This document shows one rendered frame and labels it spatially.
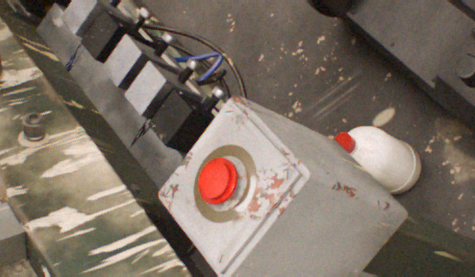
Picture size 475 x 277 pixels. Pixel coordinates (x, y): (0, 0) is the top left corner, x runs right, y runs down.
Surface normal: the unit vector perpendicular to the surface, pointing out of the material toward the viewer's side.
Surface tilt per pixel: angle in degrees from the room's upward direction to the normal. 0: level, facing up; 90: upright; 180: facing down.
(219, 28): 0
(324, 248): 90
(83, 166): 51
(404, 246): 90
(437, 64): 0
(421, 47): 0
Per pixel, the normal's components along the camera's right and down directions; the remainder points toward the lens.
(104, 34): -0.62, -0.25
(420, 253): 0.52, 0.58
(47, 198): 0.07, -0.76
